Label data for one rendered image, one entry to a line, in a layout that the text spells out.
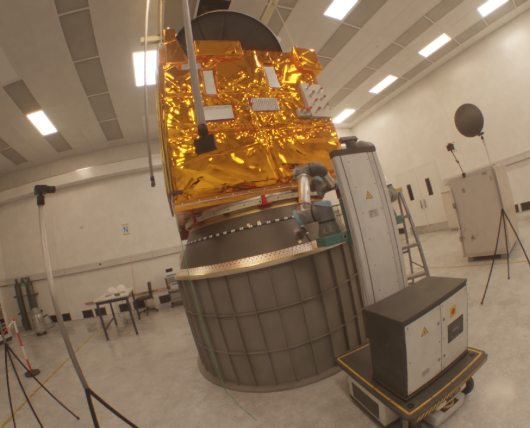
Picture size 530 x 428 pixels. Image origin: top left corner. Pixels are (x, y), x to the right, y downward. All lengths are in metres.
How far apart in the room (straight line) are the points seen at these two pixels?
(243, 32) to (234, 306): 3.36
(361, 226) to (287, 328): 1.08
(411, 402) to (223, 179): 2.15
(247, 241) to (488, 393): 2.23
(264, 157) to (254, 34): 1.98
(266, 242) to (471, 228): 3.62
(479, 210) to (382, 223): 3.13
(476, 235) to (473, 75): 5.60
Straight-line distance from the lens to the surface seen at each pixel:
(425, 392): 1.55
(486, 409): 1.88
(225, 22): 3.75
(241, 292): 2.06
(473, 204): 4.58
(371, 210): 1.58
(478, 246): 4.70
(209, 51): 3.00
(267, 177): 2.34
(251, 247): 2.06
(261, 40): 3.73
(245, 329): 2.17
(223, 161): 2.26
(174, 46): 3.17
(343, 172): 1.52
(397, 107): 10.15
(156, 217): 7.68
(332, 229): 1.54
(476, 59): 9.01
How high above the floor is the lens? 1.37
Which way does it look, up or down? 5 degrees up
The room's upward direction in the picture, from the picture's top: 14 degrees counter-clockwise
